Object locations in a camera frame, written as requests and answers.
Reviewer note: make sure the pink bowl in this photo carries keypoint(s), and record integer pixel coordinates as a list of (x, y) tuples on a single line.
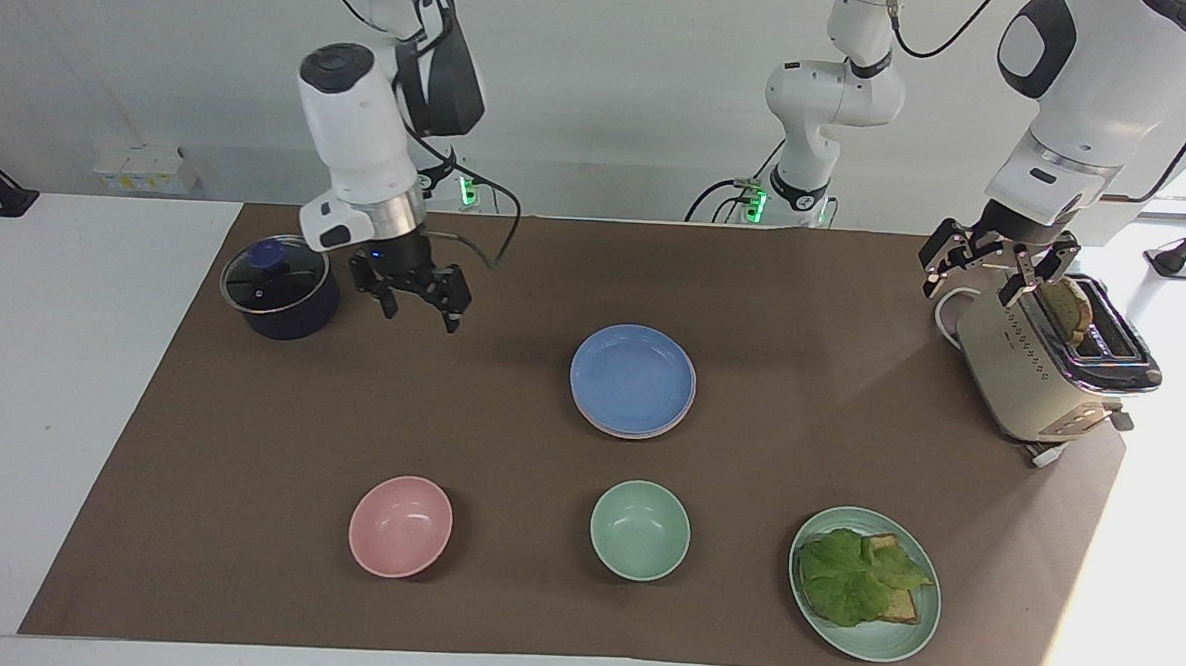
[(400, 527)]

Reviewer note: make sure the glass lid with blue knob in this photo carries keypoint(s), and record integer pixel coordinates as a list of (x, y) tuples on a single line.
[(273, 274)]

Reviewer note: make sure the toast slice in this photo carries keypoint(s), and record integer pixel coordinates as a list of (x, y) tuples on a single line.
[(903, 607)]

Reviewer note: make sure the white socket box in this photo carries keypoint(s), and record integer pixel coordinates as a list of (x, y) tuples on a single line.
[(145, 168)]

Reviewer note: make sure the green plate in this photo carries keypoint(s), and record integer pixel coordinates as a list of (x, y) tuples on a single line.
[(880, 636)]

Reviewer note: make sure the beige toaster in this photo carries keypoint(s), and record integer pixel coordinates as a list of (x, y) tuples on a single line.
[(1021, 377)]

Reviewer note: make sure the green lettuce leaf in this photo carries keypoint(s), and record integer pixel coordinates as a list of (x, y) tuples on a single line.
[(852, 580)]

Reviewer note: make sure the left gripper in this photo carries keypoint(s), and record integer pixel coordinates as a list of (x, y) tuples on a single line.
[(1020, 224)]

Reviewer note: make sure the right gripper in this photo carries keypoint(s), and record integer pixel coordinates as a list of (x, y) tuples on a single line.
[(396, 256)]

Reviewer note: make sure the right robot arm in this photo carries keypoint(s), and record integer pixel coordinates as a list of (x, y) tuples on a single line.
[(354, 132)]

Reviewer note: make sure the blue plate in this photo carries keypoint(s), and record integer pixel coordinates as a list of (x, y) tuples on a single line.
[(631, 377)]

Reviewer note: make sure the bread slice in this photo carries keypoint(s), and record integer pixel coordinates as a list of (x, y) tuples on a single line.
[(1067, 306)]

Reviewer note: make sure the green bowl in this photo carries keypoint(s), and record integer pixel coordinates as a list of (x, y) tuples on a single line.
[(639, 530)]

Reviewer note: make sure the dark blue pot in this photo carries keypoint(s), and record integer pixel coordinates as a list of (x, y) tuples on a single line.
[(288, 315)]

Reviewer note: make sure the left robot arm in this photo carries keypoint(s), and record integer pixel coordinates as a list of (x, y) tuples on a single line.
[(1094, 95)]

